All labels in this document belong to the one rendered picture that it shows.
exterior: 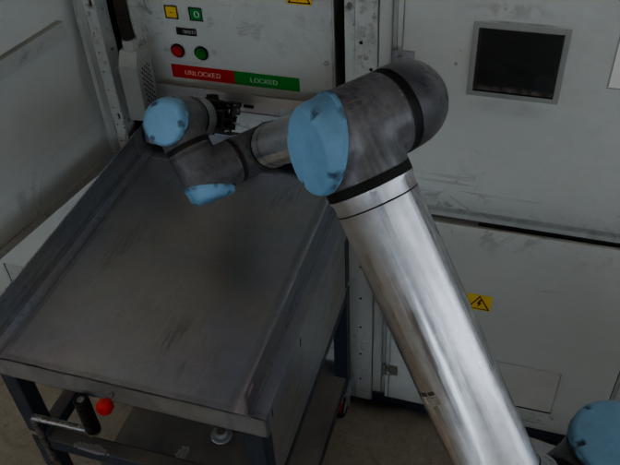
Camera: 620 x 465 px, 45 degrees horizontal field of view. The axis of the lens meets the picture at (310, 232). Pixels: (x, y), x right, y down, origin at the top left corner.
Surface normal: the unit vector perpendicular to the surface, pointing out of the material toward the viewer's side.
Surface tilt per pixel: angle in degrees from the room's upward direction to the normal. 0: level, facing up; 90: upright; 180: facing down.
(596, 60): 90
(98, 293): 0
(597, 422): 5
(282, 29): 90
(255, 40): 90
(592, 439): 5
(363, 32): 90
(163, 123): 56
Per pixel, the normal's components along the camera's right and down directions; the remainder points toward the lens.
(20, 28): 0.89, 0.28
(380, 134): 0.49, -0.08
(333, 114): 0.15, -0.48
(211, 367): -0.04, -0.74
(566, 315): -0.27, 0.64
